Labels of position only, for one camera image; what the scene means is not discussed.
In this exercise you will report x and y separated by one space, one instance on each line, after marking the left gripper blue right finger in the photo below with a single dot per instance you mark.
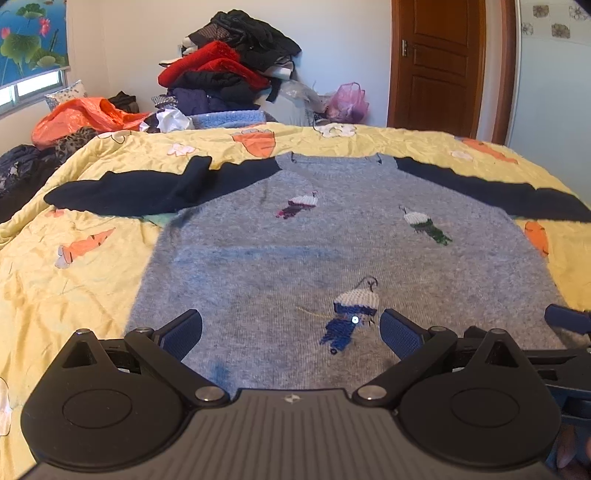
401 335

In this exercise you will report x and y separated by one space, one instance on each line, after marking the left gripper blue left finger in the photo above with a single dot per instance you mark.
180 335

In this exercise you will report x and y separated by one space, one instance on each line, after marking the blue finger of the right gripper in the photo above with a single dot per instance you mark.
568 319

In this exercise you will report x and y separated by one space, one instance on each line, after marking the grey sweater with navy sleeves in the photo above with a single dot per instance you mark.
290 262

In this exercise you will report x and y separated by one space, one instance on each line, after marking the dark patterned clothes heap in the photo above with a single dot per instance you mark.
25 169

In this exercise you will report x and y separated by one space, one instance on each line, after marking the pile of dark and red clothes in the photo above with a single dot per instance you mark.
237 62

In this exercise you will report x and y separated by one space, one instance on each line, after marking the yellow carrot print quilt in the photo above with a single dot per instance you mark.
61 271

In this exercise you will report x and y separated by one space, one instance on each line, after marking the white crumpled plastic bag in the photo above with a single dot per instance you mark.
165 121

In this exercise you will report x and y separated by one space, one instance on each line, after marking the light blue towel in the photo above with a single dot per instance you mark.
228 119

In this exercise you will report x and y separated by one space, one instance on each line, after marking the orange plastic bag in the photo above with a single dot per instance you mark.
94 112

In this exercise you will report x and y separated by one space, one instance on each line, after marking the pink plastic bag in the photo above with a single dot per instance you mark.
348 104

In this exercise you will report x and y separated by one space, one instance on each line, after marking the floral pillow by window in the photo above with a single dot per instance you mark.
74 91

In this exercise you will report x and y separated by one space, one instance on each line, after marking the brown wooden door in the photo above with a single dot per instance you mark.
454 67

